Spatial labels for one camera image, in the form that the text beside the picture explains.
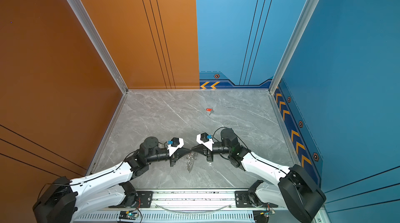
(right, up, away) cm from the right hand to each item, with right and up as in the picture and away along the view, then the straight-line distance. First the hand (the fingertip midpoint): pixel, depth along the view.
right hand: (192, 149), depth 73 cm
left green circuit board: (-29, -30, -2) cm, 42 cm away
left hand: (-1, 0, +1) cm, 2 cm away
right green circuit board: (+32, -30, -2) cm, 44 cm away
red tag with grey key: (+9, +17, +36) cm, 41 cm away
